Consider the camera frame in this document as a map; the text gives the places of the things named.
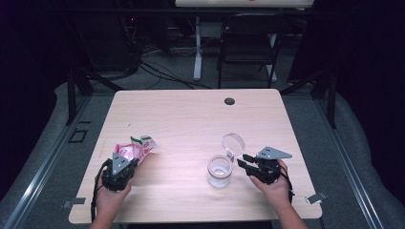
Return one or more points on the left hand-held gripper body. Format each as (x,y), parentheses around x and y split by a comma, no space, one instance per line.
(117,178)

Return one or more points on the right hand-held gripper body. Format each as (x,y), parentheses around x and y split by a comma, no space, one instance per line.
(267,170)

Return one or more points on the pink and white plastic bag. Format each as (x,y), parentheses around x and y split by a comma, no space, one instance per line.
(135,149)

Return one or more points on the clear plastic jar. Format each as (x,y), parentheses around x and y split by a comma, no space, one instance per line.
(219,173)

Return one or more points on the person's left hand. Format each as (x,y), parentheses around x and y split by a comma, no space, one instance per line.
(110,198)

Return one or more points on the person's right hand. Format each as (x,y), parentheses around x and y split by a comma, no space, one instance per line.
(275,194)

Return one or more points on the grey tape piece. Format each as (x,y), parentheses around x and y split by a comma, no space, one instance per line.
(74,201)
(316,197)

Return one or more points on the black table grommet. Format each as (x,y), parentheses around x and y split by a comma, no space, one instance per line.
(229,101)

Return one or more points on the black metal stand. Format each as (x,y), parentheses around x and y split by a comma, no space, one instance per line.
(71,101)
(332,105)

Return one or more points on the white desk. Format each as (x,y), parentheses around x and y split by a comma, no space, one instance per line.
(197,63)

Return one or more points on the black folding chair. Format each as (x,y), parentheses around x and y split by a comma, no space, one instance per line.
(251,35)

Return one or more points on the dark computer case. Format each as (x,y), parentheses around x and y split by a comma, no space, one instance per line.
(108,41)

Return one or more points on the aluminium floor rail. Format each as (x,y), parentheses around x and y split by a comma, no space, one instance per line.
(350,165)
(41,178)

